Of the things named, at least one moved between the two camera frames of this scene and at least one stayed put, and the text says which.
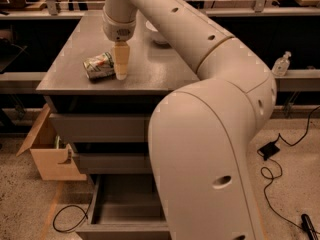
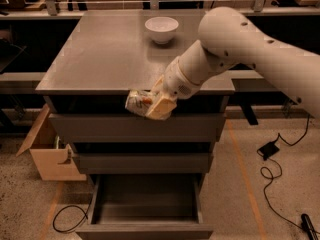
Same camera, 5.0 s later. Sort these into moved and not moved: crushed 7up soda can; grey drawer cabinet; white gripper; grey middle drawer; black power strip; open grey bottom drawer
Moved: crushed 7up soda can; white gripper
Not moved: open grey bottom drawer; black power strip; grey drawer cabinet; grey middle drawer
